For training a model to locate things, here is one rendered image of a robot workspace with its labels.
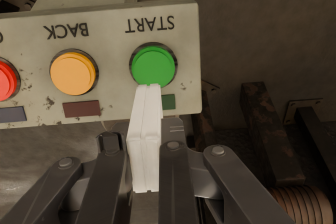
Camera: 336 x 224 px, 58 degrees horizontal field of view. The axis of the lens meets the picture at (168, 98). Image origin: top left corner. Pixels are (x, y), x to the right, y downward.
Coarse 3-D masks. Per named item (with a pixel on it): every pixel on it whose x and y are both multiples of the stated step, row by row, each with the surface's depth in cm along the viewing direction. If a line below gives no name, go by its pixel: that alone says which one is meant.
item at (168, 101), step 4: (164, 96) 30; (168, 96) 30; (172, 96) 30; (164, 100) 30; (168, 100) 30; (172, 100) 30; (164, 104) 30; (168, 104) 30; (172, 104) 30; (164, 108) 30; (168, 108) 30; (172, 108) 30
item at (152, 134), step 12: (156, 84) 19; (156, 96) 17; (156, 108) 16; (156, 120) 15; (144, 132) 14; (156, 132) 14; (144, 144) 13; (156, 144) 13; (156, 156) 14; (156, 168) 14; (156, 180) 14
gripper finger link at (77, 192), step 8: (112, 128) 16; (120, 128) 16; (128, 160) 13; (88, 168) 13; (128, 168) 13; (80, 176) 12; (88, 176) 12; (128, 176) 13; (80, 184) 12; (128, 184) 13; (72, 192) 12; (80, 192) 12; (64, 200) 12; (72, 200) 12; (80, 200) 12; (64, 208) 13; (72, 208) 12
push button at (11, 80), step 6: (0, 66) 28; (6, 66) 28; (0, 72) 27; (6, 72) 28; (12, 72) 28; (0, 78) 28; (6, 78) 28; (12, 78) 28; (0, 84) 28; (6, 84) 28; (12, 84) 28; (0, 90) 28; (6, 90) 28; (12, 90) 28; (0, 96) 28; (6, 96) 29
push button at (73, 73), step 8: (64, 56) 27; (72, 56) 27; (80, 56) 27; (56, 64) 27; (64, 64) 27; (72, 64) 27; (80, 64) 27; (88, 64) 28; (56, 72) 28; (64, 72) 28; (72, 72) 28; (80, 72) 28; (88, 72) 28; (56, 80) 28; (64, 80) 28; (72, 80) 28; (80, 80) 28; (88, 80) 28; (64, 88) 28; (72, 88) 28; (80, 88) 28; (88, 88) 29
